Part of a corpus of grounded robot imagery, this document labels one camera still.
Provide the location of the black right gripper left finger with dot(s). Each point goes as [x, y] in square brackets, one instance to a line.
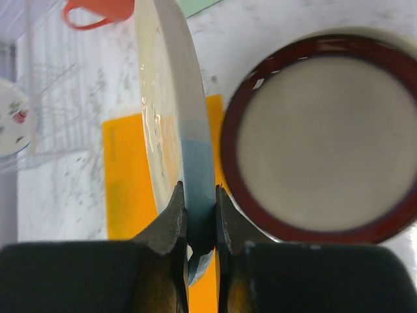
[147, 273]

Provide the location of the watermelon pattern plate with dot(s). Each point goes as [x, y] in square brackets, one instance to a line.
[16, 119]

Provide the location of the cream leaf pattern plate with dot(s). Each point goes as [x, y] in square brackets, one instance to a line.
[175, 121]

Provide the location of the brown rimmed plate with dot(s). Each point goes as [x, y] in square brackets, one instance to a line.
[318, 142]

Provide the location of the white wire dish rack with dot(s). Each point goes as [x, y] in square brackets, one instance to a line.
[59, 69]

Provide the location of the green cream branch plate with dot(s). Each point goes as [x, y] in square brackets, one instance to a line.
[404, 43]

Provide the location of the orange plastic folder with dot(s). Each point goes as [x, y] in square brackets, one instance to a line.
[130, 203]

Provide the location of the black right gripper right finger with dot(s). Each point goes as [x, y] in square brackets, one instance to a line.
[257, 274]

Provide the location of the orange mug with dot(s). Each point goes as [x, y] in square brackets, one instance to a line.
[111, 11]

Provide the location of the green clipboard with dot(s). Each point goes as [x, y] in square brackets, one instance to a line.
[192, 7]

